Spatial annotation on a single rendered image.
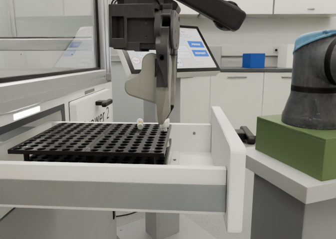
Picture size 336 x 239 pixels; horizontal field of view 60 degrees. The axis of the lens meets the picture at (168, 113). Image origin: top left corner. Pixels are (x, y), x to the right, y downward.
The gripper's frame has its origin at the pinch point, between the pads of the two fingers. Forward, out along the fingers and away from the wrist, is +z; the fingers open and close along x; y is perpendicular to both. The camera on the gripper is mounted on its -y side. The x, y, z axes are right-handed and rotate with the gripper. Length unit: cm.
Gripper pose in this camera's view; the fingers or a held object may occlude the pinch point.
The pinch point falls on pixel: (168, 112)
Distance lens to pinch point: 40.5
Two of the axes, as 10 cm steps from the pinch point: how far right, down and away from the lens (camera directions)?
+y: -9.9, -0.4, 1.5
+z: -0.2, 9.8, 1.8
